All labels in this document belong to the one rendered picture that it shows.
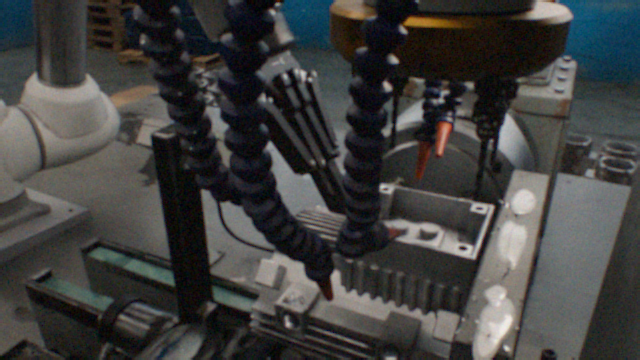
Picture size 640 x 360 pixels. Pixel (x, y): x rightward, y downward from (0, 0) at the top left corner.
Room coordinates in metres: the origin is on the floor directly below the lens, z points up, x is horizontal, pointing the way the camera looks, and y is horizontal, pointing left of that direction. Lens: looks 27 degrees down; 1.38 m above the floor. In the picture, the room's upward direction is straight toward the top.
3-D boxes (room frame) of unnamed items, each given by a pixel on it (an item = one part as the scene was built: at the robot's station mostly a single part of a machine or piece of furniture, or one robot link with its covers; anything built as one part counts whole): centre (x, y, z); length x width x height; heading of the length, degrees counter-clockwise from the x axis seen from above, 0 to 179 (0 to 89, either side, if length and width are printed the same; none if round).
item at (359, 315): (0.43, -0.05, 1.02); 0.20 x 0.19 x 0.19; 64
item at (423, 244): (0.41, -0.09, 1.11); 0.12 x 0.11 x 0.07; 64
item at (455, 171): (0.75, -0.21, 1.04); 0.37 x 0.25 x 0.25; 154
